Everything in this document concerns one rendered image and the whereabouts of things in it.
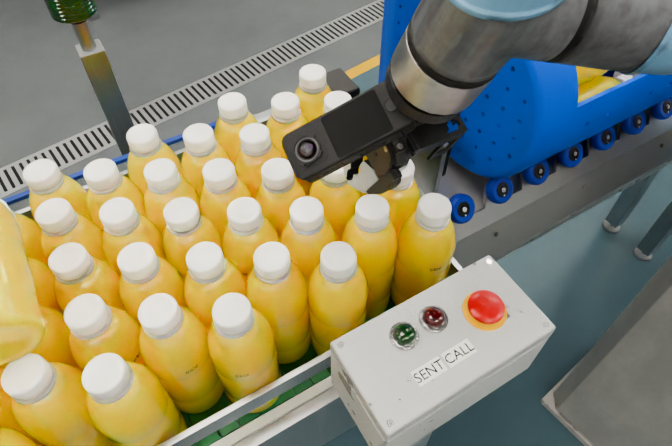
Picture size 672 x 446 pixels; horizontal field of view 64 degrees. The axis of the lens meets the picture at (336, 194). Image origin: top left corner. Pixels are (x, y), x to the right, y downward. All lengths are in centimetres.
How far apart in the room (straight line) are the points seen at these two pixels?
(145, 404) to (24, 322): 14
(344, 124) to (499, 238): 51
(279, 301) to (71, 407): 22
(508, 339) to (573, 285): 145
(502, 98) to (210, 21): 243
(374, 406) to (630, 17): 36
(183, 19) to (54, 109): 84
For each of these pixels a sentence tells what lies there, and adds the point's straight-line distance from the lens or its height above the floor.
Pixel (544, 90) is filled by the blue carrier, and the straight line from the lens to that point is 71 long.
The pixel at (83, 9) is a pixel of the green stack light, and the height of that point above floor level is 118.
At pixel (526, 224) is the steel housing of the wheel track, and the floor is 86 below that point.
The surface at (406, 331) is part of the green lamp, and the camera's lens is 53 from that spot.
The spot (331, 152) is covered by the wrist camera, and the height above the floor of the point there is 126.
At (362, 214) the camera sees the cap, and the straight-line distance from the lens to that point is 61.
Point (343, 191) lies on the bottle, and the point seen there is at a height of 107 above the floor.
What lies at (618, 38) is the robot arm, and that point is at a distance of 40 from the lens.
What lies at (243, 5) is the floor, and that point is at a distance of 315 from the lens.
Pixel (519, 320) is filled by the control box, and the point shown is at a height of 110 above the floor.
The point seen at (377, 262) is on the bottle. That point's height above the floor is 104.
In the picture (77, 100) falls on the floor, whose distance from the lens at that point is 273.
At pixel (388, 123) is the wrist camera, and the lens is 46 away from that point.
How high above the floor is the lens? 159
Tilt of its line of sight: 50 degrees down
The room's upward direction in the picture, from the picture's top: straight up
